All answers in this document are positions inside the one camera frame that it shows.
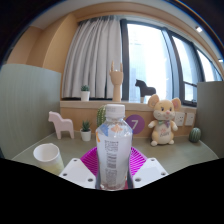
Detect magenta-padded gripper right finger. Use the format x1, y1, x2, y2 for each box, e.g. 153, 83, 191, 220
127, 146, 169, 189

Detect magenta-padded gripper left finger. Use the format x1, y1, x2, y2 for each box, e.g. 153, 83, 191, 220
59, 146, 101, 190

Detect clear plastic water bottle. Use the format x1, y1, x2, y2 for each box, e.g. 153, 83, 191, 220
95, 103, 134, 192

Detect pale yellow paper cup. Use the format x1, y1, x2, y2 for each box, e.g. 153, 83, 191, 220
32, 142, 65, 177

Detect small plant in white pot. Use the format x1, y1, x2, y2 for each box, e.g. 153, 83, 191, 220
79, 119, 93, 142
80, 84, 91, 102

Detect pink horse figurine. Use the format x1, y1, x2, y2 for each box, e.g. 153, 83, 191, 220
47, 110, 75, 140

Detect plush mouse toy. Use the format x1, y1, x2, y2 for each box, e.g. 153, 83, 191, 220
147, 93, 183, 147

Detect round green cactus ornament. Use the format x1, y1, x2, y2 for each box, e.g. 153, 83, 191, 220
188, 127, 202, 144

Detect tall green cactus ornament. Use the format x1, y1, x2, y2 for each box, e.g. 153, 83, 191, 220
96, 105, 108, 128

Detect dark horse figurine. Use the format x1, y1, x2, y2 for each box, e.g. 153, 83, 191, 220
134, 78, 157, 104

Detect grey-green desk partition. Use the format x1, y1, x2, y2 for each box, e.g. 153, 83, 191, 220
196, 80, 224, 159
0, 63, 63, 160

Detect wooden hand figure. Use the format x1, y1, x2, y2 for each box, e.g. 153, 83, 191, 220
109, 60, 125, 103

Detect grey-white curtain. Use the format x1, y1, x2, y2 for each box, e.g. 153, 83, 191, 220
61, 15, 123, 100

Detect white wall socket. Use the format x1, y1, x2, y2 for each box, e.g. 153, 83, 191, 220
185, 112, 196, 127
174, 111, 187, 127

